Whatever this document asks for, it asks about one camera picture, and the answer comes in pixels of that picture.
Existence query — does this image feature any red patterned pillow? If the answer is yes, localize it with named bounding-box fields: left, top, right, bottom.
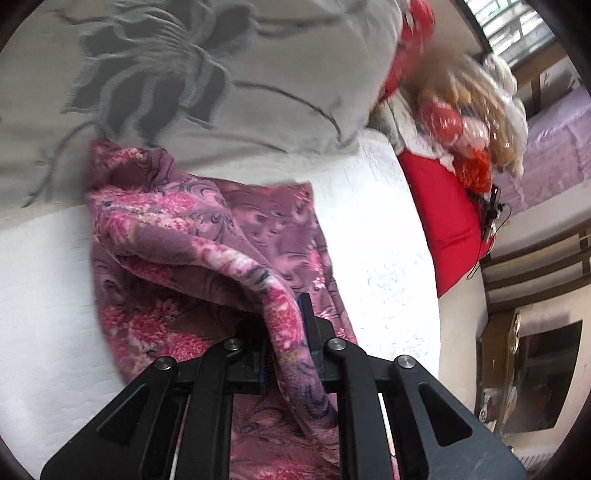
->
left=378, top=0, right=436, bottom=103

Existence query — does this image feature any lilac bed cover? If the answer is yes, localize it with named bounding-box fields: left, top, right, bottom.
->
left=494, top=86, right=590, bottom=214

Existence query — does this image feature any red blanket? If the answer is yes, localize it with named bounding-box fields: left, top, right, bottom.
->
left=398, top=150, right=490, bottom=296

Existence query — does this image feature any white quilted bedspread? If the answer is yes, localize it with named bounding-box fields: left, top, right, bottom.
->
left=1, top=130, right=441, bottom=476

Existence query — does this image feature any grey floral pillow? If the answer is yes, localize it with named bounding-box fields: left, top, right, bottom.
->
left=1, top=1, right=410, bottom=216

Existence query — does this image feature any plastic bag of items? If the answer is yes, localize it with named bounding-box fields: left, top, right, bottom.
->
left=370, top=54, right=529, bottom=196

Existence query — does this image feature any brown wooden bench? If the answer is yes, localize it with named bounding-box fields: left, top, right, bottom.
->
left=481, top=222, right=590, bottom=315

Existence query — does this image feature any purple pink floral garment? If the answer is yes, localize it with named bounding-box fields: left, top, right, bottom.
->
left=86, top=139, right=355, bottom=479

